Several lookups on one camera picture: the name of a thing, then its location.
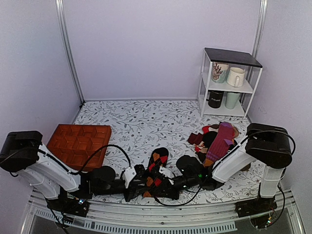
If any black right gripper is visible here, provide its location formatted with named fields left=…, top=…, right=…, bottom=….
left=154, top=176, right=200, bottom=201

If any black red orange argyle sock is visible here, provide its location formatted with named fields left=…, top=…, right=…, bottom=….
left=143, top=147, right=169, bottom=198

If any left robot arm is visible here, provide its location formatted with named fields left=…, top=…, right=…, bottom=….
left=0, top=131, right=148, bottom=212

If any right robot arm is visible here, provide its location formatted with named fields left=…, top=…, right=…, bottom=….
left=159, top=123, right=296, bottom=213

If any dark red sock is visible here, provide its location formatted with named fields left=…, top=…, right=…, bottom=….
left=187, top=133, right=203, bottom=146

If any magenta striped sock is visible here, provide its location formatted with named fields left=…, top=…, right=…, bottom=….
left=202, top=122, right=239, bottom=167

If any floral table mat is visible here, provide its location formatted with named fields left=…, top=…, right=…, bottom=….
left=75, top=100, right=264, bottom=205

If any brown wooden compartment tray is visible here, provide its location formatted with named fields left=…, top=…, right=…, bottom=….
left=47, top=124, right=112, bottom=171

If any black mug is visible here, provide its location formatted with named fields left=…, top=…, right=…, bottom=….
left=208, top=90, right=224, bottom=109

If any pale green mug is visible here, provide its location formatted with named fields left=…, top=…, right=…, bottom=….
left=225, top=92, right=240, bottom=110

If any white metal shelf rack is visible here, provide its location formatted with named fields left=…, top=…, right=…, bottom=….
left=197, top=48, right=263, bottom=118

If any floral patterned mug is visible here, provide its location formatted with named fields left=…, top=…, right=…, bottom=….
left=212, top=62, right=229, bottom=83

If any cream white mug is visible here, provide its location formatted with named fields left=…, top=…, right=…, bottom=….
left=226, top=67, right=245, bottom=88

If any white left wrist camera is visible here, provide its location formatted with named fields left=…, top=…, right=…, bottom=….
left=122, top=166, right=137, bottom=189

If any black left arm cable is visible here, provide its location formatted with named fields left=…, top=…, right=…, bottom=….
left=0, top=144, right=132, bottom=177

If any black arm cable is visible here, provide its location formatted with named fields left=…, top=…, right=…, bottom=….
left=153, top=130, right=296, bottom=207
left=0, top=144, right=132, bottom=177

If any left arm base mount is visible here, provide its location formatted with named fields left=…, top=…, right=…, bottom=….
left=47, top=190, right=90, bottom=217

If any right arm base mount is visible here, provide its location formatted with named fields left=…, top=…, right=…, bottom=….
left=235, top=195, right=277, bottom=229

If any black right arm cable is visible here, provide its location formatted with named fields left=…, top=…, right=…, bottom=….
left=153, top=130, right=296, bottom=207

